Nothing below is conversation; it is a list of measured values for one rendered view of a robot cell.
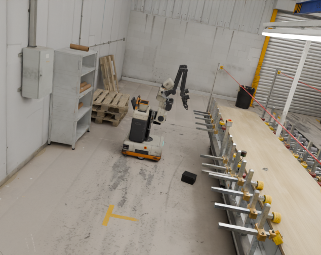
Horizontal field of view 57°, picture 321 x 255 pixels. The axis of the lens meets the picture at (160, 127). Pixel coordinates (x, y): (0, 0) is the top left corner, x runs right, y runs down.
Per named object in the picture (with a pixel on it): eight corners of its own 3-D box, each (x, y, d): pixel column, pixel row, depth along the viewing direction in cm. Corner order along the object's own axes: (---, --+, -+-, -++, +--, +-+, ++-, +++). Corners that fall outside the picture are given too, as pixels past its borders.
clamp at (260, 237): (256, 240, 204) (258, 234, 202) (252, 227, 216) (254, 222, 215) (265, 242, 204) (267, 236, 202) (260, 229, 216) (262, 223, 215)
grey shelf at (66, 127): (47, 144, 485) (52, 50, 433) (67, 127, 570) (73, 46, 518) (74, 150, 485) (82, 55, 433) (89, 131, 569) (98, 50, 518)
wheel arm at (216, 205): (214, 208, 230) (215, 204, 229) (213, 205, 233) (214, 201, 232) (276, 220, 230) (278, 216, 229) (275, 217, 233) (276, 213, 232)
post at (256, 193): (239, 240, 243) (255, 191, 227) (238, 238, 247) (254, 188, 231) (243, 241, 243) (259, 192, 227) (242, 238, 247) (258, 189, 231)
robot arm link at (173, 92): (179, 66, 453) (179, 66, 443) (188, 68, 453) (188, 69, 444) (170, 92, 467) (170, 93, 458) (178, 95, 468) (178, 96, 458)
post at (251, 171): (235, 216, 265) (250, 170, 249) (235, 214, 268) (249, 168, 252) (239, 217, 265) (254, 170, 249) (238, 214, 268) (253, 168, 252)
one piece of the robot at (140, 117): (126, 147, 491) (133, 99, 464) (131, 135, 543) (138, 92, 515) (146, 151, 491) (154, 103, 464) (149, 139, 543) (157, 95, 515)
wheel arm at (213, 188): (211, 191, 254) (211, 187, 252) (210, 188, 257) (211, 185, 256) (267, 202, 253) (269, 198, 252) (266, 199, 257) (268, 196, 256)
